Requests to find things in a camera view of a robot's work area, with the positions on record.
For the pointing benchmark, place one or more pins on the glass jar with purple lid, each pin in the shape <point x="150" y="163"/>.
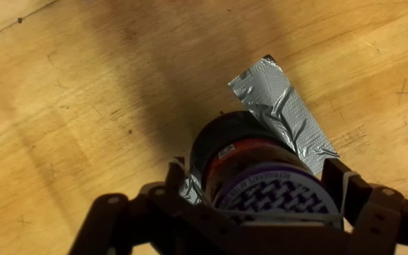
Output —
<point x="255" y="165"/>

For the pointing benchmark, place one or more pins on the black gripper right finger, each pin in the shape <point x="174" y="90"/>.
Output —
<point x="382" y="217"/>

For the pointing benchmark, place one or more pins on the grey duct tape patch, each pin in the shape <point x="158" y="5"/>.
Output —
<point x="279" y="101"/>

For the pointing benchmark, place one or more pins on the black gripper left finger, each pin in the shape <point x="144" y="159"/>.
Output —
<point x="119" y="222"/>

